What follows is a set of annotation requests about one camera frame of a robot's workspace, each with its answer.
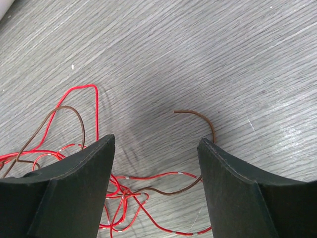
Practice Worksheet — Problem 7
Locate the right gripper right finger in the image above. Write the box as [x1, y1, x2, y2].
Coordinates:
[198, 138, 317, 238]

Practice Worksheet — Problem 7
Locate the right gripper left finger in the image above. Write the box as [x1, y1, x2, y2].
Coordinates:
[0, 134, 115, 238]

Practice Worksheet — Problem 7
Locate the red wire bundle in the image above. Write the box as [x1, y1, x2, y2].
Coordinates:
[0, 84, 213, 236]

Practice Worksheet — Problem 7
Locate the brown wire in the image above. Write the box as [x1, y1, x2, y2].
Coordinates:
[0, 106, 217, 196]

